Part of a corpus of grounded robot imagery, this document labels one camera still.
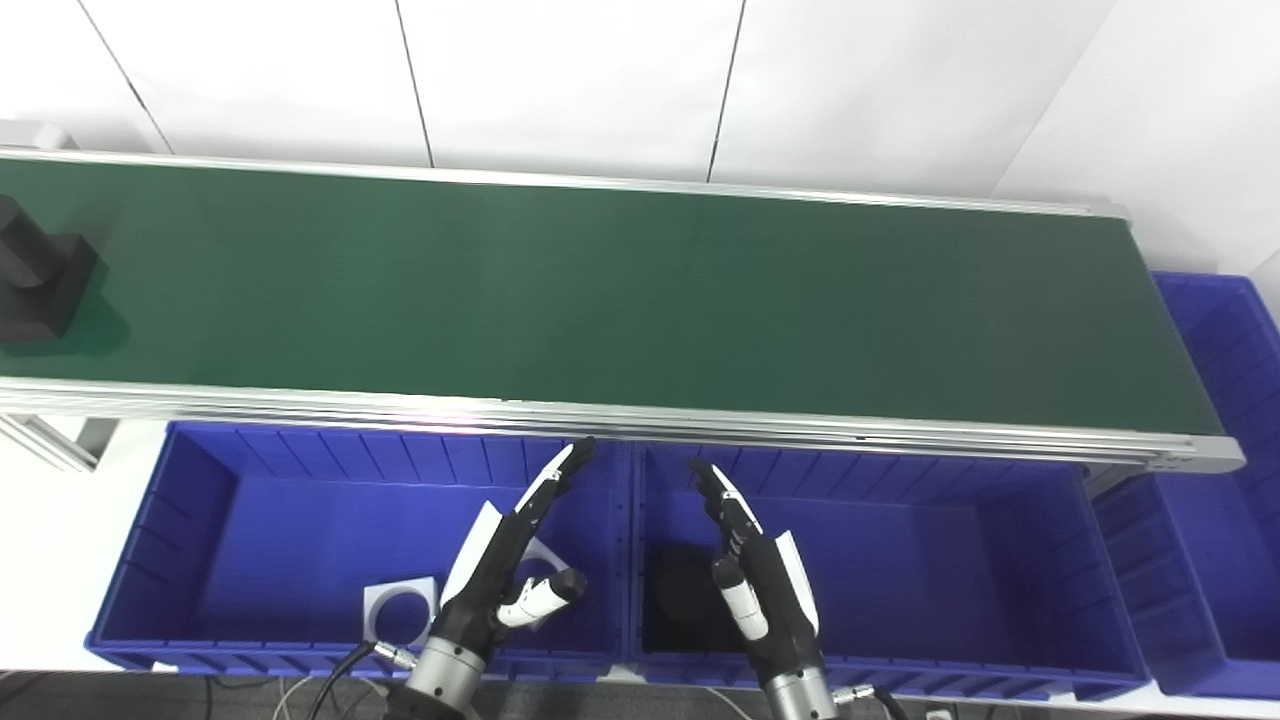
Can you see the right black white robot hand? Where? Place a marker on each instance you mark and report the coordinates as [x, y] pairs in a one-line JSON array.
[[775, 600]]

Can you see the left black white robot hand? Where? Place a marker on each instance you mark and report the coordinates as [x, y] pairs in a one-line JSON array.
[[480, 590]]

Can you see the black cylinder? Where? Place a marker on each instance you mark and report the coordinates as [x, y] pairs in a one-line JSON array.
[[40, 290], [680, 600]]

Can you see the blue plastic bin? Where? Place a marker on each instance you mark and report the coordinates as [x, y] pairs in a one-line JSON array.
[[280, 540], [950, 570], [1220, 560]]

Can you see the green conveyor belt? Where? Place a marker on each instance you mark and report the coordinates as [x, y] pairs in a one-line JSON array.
[[700, 425], [600, 300]]

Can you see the aluminium conveyor leg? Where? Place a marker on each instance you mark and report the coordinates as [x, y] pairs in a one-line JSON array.
[[45, 440]]

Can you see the grey conveyor motor housing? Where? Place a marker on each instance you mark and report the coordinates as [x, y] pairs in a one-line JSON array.
[[35, 135]]

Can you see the white square plate with hole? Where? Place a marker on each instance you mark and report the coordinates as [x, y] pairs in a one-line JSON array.
[[545, 553], [374, 596]]

